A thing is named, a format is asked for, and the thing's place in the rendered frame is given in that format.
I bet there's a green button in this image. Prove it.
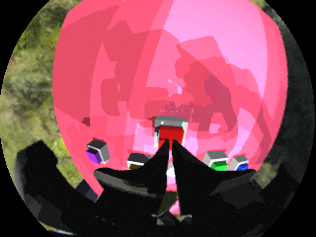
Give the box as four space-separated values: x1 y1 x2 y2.
202 150 229 171

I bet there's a red button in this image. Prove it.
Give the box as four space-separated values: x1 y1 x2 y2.
153 116 189 150

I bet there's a yellow button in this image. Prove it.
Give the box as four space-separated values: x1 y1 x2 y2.
126 153 153 170

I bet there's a purple button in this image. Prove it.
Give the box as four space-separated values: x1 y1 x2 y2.
86 139 111 165

